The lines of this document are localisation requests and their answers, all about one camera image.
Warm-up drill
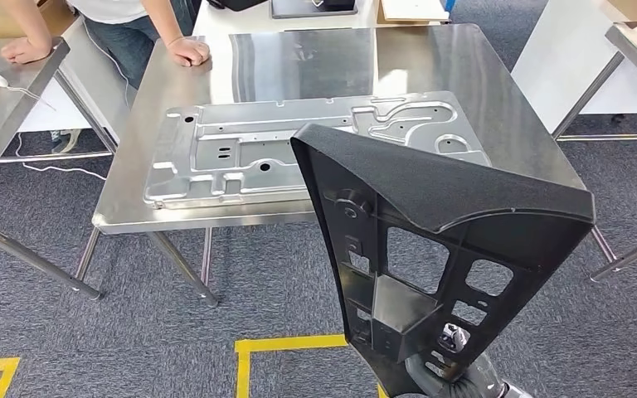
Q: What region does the person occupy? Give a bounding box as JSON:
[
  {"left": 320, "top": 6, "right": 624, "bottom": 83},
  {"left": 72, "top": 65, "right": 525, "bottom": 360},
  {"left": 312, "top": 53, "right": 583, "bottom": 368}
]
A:
[{"left": 0, "top": 0, "right": 211, "bottom": 155}]

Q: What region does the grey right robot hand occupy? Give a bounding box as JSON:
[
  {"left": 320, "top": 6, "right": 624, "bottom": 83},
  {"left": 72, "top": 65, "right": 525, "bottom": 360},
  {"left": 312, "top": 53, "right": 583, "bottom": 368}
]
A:
[{"left": 406, "top": 323, "right": 502, "bottom": 394}]

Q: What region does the stainless steel workbench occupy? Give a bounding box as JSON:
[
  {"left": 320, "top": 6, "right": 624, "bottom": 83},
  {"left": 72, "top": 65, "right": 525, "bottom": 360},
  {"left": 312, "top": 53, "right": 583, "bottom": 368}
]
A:
[
  {"left": 91, "top": 22, "right": 622, "bottom": 308},
  {"left": 552, "top": 22, "right": 637, "bottom": 282},
  {"left": 0, "top": 36, "right": 119, "bottom": 302}
]

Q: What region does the white desk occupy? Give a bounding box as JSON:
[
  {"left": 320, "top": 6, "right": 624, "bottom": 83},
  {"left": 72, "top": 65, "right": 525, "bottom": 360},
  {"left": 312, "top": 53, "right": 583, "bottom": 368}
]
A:
[
  {"left": 510, "top": 0, "right": 637, "bottom": 133},
  {"left": 192, "top": 0, "right": 451, "bottom": 40},
  {"left": 18, "top": 71, "right": 119, "bottom": 145}
]

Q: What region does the white power cable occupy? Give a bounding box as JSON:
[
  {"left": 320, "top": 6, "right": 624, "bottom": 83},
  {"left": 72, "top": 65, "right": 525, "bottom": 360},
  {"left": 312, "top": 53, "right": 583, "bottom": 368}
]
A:
[{"left": 15, "top": 131, "right": 108, "bottom": 182}]

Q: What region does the person's left hand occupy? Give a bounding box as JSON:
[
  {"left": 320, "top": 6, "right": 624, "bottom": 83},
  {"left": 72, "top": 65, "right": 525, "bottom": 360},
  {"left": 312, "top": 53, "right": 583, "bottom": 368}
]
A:
[{"left": 165, "top": 36, "right": 211, "bottom": 68}]

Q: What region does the black rectangular plastic plate part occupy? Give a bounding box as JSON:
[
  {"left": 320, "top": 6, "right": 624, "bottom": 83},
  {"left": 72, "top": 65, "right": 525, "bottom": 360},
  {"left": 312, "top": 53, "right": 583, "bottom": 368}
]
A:
[{"left": 290, "top": 123, "right": 596, "bottom": 398}]

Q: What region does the black tray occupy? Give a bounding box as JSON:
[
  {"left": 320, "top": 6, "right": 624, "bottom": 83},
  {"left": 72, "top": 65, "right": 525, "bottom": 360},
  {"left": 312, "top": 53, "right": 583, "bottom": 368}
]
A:
[{"left": 270, "top": 0, "right": 359, "bottom": 19}]

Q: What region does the person's right hand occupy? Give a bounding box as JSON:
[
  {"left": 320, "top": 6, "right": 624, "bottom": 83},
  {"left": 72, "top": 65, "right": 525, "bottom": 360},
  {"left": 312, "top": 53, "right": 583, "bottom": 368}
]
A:
[{"left": 0, "top": 36, "right": 53, "bottom": 66}]

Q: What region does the stamped silver metal panel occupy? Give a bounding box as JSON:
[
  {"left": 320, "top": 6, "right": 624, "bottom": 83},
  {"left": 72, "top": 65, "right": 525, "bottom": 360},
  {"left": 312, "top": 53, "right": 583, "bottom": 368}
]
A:
[{"left": 142, "top": 90, "right": 493, "bottom": 211}]

